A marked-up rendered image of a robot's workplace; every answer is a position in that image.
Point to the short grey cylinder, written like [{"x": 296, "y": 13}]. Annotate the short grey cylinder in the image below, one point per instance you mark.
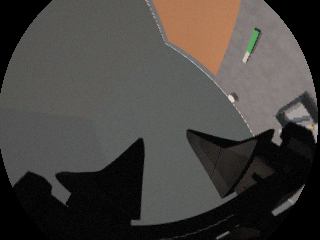
[{"x": 232, "y": 97}]

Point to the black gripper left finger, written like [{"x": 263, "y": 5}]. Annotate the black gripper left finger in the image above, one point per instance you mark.
[{"x": 120, "y": 182}]

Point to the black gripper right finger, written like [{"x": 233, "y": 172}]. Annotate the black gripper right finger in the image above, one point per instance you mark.
[{"x": 225, "y": 160}]

